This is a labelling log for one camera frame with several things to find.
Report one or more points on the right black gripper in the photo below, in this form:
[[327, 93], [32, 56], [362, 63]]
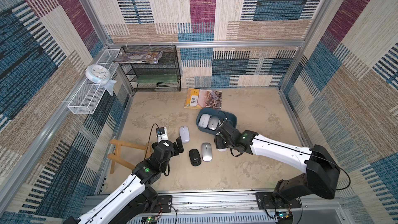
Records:
[[223, 132]]

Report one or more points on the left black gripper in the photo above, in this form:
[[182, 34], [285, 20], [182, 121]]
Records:
[[179, 144]]

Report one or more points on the silver slim computer mouse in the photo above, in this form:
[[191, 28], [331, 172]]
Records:
[[206, 152]]

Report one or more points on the black computer mouse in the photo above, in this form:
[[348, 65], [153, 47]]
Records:
[[195, 158]]

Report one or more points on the teal plastic storage box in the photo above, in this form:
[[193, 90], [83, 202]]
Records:
[[221, 115]]

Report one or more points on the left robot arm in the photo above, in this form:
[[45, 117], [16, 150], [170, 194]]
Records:
[[134, 195]]

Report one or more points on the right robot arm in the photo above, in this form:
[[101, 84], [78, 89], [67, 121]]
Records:
[[319, 172]]

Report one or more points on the silver grey computer mouse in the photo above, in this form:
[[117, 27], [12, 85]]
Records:
[[213, 123]]

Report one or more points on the white rounded computer mouse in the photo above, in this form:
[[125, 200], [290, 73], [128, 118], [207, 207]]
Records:
[[204, 120]]

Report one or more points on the yellow English textbook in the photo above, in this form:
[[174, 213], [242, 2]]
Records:
[[198, 99]]

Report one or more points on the black stapler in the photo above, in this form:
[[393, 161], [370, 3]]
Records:
[[166, 85]]

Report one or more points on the wooden stand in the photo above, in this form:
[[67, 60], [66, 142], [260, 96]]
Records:
[[115, 156]]

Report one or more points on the black mesh desk shelf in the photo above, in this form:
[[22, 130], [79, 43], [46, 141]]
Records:
[[144, 77]]

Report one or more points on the magazine on shelf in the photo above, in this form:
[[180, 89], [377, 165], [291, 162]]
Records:
[[139, 58]]

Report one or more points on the white round clock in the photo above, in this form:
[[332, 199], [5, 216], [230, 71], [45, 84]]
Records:
[[97, 74]]

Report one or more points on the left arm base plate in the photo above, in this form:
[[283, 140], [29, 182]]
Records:
[[163, 204]]

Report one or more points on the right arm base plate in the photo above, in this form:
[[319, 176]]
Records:
[[264, 200]]

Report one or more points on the white wire wall basket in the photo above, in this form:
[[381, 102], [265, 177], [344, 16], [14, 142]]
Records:
[[87, 98]]

